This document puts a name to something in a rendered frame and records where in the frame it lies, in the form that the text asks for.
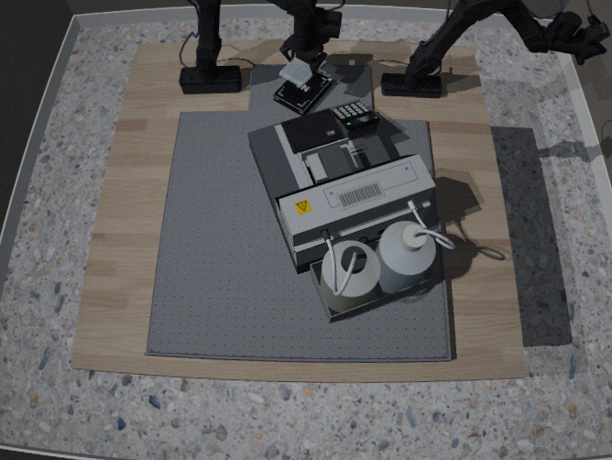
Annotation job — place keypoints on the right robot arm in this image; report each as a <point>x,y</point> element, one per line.
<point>328,24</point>

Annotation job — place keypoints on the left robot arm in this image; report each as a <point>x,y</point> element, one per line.
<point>426,59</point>

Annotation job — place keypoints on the white flexible hose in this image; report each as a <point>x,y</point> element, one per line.
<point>433,234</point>

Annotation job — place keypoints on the white rectangular well plate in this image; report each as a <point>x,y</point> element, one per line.
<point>299,72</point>

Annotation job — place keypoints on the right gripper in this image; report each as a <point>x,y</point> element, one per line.
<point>305,50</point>

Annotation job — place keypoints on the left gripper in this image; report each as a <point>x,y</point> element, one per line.
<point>583,45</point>

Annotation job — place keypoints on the grey flexible hose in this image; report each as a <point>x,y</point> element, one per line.
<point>348,274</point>

